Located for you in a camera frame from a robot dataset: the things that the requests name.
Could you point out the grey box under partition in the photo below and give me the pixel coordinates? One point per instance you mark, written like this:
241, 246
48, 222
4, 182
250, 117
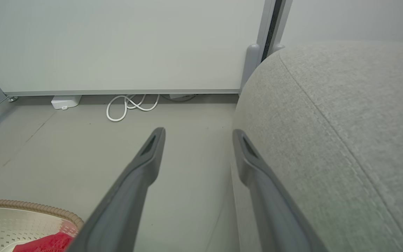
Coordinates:
182, 97

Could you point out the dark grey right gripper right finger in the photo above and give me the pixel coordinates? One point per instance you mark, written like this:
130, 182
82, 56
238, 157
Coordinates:
271, 210

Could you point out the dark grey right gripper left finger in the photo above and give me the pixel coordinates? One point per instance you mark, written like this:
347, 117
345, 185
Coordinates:
124, 203

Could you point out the light grey fabric sofa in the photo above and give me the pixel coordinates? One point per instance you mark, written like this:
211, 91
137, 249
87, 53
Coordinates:
345, 140

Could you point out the large white partition panel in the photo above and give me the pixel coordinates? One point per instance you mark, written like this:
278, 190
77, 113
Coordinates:
117, 45

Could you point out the beige perforated laundry basket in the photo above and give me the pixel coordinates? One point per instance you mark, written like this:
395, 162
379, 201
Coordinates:
9, 220

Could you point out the grey rounded partition post foot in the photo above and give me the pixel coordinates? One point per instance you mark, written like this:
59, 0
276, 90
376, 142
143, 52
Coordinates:
251, 66

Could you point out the small white adapter box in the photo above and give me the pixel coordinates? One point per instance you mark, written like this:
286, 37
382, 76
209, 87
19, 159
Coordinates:
65, 102

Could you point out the red cloth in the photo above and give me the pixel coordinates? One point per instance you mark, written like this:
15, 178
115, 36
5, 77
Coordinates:
47, 243

